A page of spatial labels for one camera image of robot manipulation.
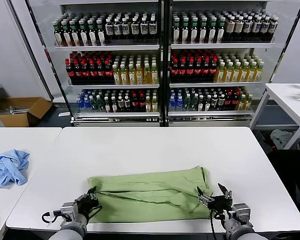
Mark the small dark bottle pale label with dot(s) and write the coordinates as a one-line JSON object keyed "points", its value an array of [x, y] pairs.
{"points": [[214, 102], [120, 103], [221, 102], [126, 103]]}

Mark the beige label dark drink bottle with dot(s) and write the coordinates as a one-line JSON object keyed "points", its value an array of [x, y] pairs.
{"points": [[230, 27], [239, 27]]}

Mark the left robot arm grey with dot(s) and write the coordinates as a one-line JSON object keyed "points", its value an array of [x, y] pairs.
{"points": [[70, 230]]}

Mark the glass cabinet door black frame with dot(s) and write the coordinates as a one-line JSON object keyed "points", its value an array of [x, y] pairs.
{"points": [[38, 50], [280, 45]]}

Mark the crumpled light blue shirt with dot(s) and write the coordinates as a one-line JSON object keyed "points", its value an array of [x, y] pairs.
{"points": [[7, 170]]}

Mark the blue label water bottle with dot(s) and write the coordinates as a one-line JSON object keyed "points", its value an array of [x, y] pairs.
{"points": [[79, 105], [172, 103], [179, 103], [86, 105]]}

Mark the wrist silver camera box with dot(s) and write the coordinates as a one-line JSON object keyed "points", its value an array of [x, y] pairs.
{"points": [[241, 212], [68, 210]]}

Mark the grey clothes pile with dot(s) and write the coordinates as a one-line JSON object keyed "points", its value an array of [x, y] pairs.
{"points": [[281, 138]]}

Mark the light green polo shirt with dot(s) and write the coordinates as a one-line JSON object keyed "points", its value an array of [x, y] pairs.
{"points": [[145, 182]]}

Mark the yellow tea bottle white cap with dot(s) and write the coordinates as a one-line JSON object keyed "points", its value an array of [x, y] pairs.
{"points": [[228, 73], [220, 73], [236, 73], [123, 76], [154, 75], [244, 73], [251, 73], [131, 76], [116, 76], [138, 76], [146, 75], [258, 72]]}

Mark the green cap dark tea bottle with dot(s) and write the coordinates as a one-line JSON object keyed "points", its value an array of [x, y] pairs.
{"points": [[91, 35], [220, 31], [100, 35], [176, 31], [65, 35], [83, 35], [194, 31], [57, 35], [212, 31], [185, 31], [74, 35], [203, 31]]}

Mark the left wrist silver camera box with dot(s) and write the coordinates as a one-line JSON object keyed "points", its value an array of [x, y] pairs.
{"points": [[68, 210]]}

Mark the small red cap cola bottle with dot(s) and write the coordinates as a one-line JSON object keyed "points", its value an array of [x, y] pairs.
{"points": [[228, 102], [141, 103], [134, 103], [234, 102]]}

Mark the small dark bottle white cap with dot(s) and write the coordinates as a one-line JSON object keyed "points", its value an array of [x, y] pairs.
{"points": [[200, 104], [106, 106], [207, 104], [113, 106]]}

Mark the white paper scrap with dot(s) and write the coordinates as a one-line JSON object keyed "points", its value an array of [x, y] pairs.
{"points": [[64, 114]]}

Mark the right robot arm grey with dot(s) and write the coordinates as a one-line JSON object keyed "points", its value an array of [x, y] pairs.
{"points": [[240, 230]]}

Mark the metal rods bundle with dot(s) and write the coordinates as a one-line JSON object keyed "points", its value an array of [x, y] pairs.
{"points": [[17, 109]]}

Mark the open cardboard box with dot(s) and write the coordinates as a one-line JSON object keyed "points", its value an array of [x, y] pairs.
{"points": [[37, 108]]}

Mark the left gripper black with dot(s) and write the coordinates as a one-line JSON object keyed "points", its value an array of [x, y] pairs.
{"points": [[86, 202]]}

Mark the white drinks display cabinet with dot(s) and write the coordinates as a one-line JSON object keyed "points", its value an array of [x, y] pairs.
{"points": [[221, 45], [106, 47]]}

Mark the white side table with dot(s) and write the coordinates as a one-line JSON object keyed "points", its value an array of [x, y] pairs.
{"points": [[282, 91]]}

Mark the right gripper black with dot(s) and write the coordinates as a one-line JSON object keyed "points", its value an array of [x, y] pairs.
{"points": [[220, 202]]}

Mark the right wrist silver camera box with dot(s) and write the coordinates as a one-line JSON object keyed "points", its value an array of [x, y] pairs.
{"points": [[241, 212]]}

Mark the green tinted water bottle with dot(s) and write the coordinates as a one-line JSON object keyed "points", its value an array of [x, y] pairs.
{"points": [[99, 105], [93, 105], [193, 103], [186, 103]]}

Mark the small yellow tea bottle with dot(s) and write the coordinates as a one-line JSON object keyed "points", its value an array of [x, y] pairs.
{"points": [[148, 105], [241, 103], [248, 103], [154, 105]]}

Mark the white label dark drink bottle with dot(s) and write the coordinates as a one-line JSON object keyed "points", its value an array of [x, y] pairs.
{"points": [[117, 28], [134, 28], [143, 28], [256, 27], [125, 28], [109, 28], [152, 27], [248, 27], [273, 26], [265, 27]]}

